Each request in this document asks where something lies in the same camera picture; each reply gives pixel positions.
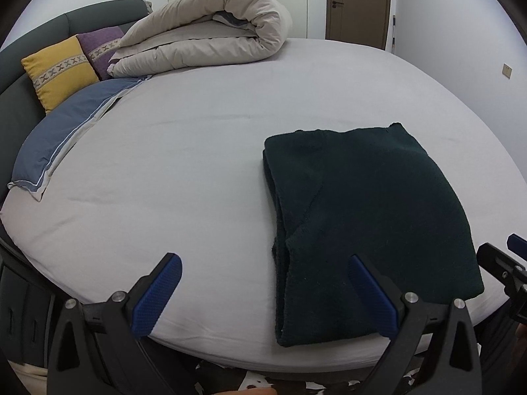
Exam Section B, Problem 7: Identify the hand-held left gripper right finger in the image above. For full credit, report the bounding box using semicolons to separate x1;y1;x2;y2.
348;254;482;395

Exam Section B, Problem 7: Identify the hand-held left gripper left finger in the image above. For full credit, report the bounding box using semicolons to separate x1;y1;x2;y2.
47;252;184;395

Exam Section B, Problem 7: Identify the dark green knit sweater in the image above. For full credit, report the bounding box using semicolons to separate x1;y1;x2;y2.
262;122;485;348

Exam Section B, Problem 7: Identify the black and white rug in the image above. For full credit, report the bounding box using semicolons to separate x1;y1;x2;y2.
193;358;433;395

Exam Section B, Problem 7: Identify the dark bedside drawer unit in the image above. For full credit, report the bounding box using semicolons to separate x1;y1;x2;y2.
0;251;56;369

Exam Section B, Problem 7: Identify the bed with white sheet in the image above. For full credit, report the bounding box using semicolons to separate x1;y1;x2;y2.
0;37;527;373

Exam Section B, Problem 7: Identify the blue pillow with white trim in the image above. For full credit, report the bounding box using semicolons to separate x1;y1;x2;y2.
7;75;153;203

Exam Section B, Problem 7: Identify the yellow patterned cushion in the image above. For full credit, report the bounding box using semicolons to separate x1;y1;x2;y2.
20;35;101;116

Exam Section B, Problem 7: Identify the dark grey padded headboard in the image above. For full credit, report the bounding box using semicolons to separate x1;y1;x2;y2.
0;0;153;182

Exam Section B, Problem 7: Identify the rolled beige duvet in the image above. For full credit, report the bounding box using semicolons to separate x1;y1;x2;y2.
106;0;294;79

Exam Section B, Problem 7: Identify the purple patterned cushion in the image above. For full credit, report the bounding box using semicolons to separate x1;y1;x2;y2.
76;27;126;81

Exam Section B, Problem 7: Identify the brown wooden door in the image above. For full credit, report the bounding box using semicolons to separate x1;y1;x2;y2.
325;0;392;50

